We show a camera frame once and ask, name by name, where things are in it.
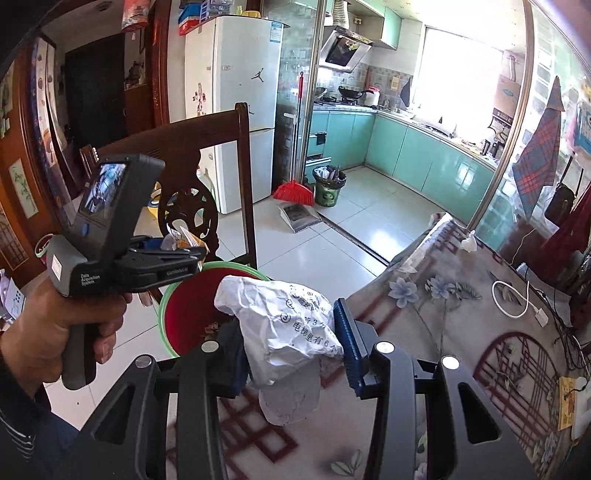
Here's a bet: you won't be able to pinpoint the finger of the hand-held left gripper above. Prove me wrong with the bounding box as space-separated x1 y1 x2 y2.
127 235 207 260
113 256 204 292

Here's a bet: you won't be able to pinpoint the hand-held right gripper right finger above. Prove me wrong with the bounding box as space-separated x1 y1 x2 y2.
333 298 536 480

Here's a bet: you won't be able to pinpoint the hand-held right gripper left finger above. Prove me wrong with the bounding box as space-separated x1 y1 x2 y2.
51 318 252 480

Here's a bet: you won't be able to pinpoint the orange snack wrapper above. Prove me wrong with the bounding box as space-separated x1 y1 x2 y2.
161 222 208 259

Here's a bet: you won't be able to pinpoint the red bin with green rim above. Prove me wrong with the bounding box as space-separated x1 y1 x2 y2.
158 261 271 358

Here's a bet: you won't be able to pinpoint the white printed paper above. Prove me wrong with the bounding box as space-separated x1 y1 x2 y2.
215 275 346 425

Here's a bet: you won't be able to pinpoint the brown shoulder bag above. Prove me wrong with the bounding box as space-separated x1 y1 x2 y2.
544 157 575 227

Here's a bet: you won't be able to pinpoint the person's left forearm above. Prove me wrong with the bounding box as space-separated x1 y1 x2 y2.
0 360 79 480

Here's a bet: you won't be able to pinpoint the green kitchen trash bin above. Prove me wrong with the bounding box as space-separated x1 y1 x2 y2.
312 165 347 208

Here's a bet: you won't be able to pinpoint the person's left hand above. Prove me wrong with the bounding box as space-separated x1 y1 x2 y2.
0 277 134 398

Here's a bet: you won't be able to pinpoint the framed bamboo picture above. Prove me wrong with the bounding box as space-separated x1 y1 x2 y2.
9 159 40 217

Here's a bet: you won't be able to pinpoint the carved dark wooden chair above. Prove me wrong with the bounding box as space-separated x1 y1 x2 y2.
95 102 259 305

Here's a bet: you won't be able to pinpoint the grey dustpan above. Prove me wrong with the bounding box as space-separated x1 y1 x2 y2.
278 203 321 234

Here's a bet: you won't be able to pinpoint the red broom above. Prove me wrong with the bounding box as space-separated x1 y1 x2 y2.
272 71 317 207

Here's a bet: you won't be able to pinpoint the white refrigerator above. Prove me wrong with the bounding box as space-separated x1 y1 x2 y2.
185 16 283 215

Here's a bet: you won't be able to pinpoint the blue storage box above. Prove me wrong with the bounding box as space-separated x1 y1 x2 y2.
178 0 206 35

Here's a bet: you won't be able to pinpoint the teal kitchen base cabinets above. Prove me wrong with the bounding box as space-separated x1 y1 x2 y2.
305 105 497 199

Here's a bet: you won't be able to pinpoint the yellow picture book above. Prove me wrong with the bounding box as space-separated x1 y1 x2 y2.
558 376 578 432

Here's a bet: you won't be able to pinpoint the red garment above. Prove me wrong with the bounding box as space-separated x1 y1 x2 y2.
538 185 591 282

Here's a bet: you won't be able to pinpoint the white power strip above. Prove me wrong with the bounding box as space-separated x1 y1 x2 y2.
571 378 591 439

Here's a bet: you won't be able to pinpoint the plaid cloth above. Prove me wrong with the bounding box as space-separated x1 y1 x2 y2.
512 76 566 220

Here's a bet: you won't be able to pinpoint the steel range hood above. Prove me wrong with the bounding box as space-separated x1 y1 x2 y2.
318 26 374 73

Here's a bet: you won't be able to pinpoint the cardboard box blue print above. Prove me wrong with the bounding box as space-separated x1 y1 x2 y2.
494 74 525 116

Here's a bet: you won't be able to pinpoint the charger cable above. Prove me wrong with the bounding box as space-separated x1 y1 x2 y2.
492 279 534 320

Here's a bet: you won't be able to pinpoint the black cable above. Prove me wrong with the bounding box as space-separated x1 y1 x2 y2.
526 258 591 370

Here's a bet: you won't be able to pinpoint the teal kitchen wall cabinets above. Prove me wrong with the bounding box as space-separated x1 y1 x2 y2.
355 0 402 51

